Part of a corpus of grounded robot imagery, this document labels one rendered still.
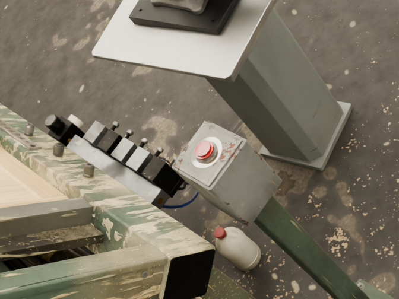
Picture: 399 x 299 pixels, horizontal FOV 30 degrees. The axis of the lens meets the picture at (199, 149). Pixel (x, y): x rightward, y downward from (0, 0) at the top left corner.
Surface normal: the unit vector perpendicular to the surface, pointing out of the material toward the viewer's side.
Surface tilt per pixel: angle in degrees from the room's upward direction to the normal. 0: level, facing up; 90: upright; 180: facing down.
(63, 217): 90
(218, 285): 90
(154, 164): 0
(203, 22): 3
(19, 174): 54
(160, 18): 3
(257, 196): 90
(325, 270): 90
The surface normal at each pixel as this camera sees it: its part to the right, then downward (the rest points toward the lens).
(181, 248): 0.18, -0.93
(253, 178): 0.65, 0.35
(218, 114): -0.49, -0.49
